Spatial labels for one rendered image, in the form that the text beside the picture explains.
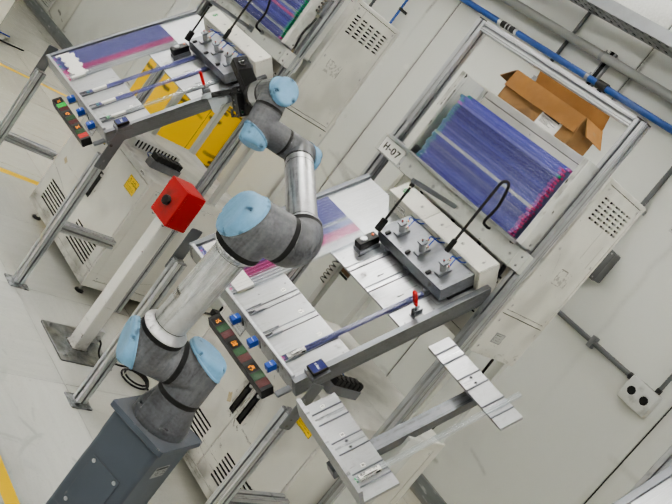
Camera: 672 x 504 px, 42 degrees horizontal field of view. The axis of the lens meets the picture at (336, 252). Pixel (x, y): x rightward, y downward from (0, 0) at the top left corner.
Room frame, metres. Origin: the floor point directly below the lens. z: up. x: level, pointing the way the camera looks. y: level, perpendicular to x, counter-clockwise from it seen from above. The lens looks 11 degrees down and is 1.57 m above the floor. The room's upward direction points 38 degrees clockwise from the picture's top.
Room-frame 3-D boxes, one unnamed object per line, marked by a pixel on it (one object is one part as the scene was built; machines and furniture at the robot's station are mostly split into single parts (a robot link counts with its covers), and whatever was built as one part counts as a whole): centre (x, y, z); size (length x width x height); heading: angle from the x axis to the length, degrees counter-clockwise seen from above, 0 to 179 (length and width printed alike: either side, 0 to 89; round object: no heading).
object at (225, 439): (3.08, -0.27, 0.31); 0.70 x 0.65 x 0.62; 50
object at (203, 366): (2.02, 0.10, 0.72); 0.13 x 0.12 x 0.14; 119
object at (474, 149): (2.95, -0.24, 1.52); 0.51 x 0.13 x 0.27; 50
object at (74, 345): (3.18, 0.58, 0.39); 0.24 x 0.24 x 0.78; 50
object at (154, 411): (2.02, 0.09, 0.60); 0.15 x 0.15 x 0.10
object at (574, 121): (3.25, -0.35, 1.82); 0.68 x 0.30 x 0.20; 50
